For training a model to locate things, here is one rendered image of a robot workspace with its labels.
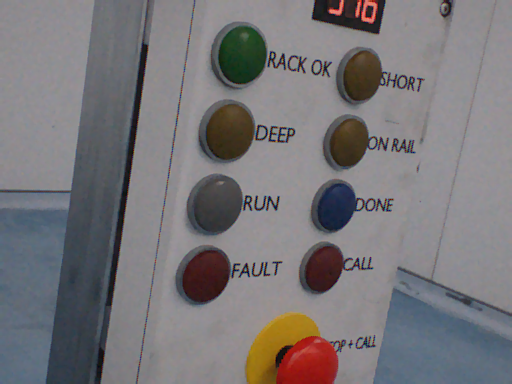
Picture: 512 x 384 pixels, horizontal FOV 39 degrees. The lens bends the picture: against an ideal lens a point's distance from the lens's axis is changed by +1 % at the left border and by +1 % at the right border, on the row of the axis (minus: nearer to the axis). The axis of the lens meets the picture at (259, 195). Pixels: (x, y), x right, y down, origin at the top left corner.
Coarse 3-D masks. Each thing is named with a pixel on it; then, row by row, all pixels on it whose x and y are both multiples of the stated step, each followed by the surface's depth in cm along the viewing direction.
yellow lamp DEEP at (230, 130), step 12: (228, 108) 34; (240, 108) 34; (216, 120) 33; (228, 120) 34; (240, 120) 34; (216, 132) 34; (228, 132) 34; (240, 132) 34; (252, 132) 35; (216, 144) 34; (228, 144) 34; (240, 144) 34; (216, 156) 34; (228, 156) 34
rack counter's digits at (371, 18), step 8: (328, 0) 36; (336, 0) 36; (344, 0) 37; (352, 0) 37; (360, 0) 37; (368, 0) 38; (376, 0) 38; (328, 8) 36; (336, 8) 37; (344, 8) 37; (352, 8) 37; (360, 8) 38; (368, 8) 38; (376, 8) 38; (344, 16) 37; (352, 16) 37; (360, 16) 38; (368, 16) 38; (376, 16) 38
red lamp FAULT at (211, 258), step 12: (204, 252) 35; (216, 252) 36; (192, 264) 35; (204, 264) 35; (216, 264) 35; (192, 276) 35; (204, 276) 35; (216, 276) 36; (228, 276) 36; (192, 288) 35; (204, 288) 35; (216, 288) 36; (192, 300) 36; (204, 300) 36
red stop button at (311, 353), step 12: (312, 336) 39; (288, 348) 41; (300, 348) 38; (312, 348) 38; (324, 348) 39; (276, 360) 41; (288, 360) 38; (300, 360) 38; (312, 360) 38; (324, 360) 39; (336, 360) 40; (288, 372) 38; (300, 372) 38; (312, 372) 38; (324, 372) 39; (336, 372) 40
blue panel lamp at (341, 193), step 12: (336, 192) 39; (348, 192) 40; (324, 204) 39; (336, 204) 39; (348, 204) 40; (324, 216) 39; (336, 216) 40; (348, 216) 40; (324, 228) 40; (336, 228) 40
